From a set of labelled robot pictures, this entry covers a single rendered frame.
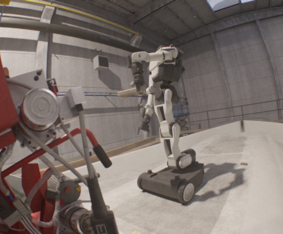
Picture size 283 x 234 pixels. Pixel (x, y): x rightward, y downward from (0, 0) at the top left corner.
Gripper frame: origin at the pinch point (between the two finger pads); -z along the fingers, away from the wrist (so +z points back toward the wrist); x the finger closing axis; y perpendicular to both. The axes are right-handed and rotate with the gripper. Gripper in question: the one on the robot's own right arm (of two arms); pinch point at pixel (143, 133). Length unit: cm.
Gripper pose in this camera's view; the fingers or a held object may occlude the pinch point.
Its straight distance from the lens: 160.9
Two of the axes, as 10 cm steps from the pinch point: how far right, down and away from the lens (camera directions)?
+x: -8.9, -3.0, -3.4
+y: 3.9, -1.5, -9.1
